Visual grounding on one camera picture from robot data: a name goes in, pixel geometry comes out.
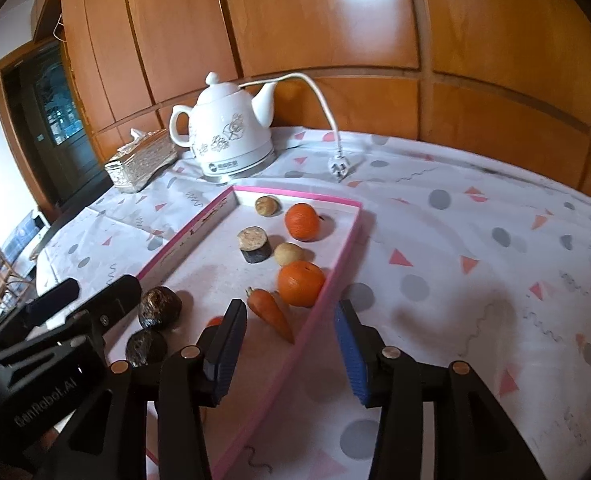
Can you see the white tissue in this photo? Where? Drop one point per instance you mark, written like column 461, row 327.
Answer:
column 137, row 134

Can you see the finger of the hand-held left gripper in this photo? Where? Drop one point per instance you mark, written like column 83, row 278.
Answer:
column 112, row 305
column 52, row 300

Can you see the silver ornate tissue box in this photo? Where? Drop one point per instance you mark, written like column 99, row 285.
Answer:
column 140, row 162

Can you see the white patterned tablecloth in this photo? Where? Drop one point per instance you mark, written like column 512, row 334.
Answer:
column 450, row 270

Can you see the orange carrot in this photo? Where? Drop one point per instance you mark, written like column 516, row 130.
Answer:
column 270, row 312

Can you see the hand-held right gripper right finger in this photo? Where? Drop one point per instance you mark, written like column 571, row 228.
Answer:
column 353, row 355

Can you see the large eggplant piece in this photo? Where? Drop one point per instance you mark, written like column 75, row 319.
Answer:
column 253, row 245

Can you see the pink rimmed white tray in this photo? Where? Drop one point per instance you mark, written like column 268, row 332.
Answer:
column 210, row 270

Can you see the wooden panelled wardrobe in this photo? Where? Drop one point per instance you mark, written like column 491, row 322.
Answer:
column 375, row 25

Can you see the white floral ceramic electric kettle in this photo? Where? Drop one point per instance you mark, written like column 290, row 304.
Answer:
column 230, row 135

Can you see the small round tan potato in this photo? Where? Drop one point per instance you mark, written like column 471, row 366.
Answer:
column 289, row 254
column 267, row 206

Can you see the red cherry tomato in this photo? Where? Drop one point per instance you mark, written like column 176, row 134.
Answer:
column 215, row 321

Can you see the orange mandarin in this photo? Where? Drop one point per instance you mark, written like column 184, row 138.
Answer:
column 302, row 221
column 300, row 284

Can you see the dark brown water chestnut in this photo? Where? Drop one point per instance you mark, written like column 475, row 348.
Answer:
column 147, row 349
column 160, row 307

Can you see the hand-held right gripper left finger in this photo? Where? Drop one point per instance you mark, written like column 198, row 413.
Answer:
column 225, row 355

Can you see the dark wooden glazed door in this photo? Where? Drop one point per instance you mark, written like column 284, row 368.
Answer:
column 50, row 125

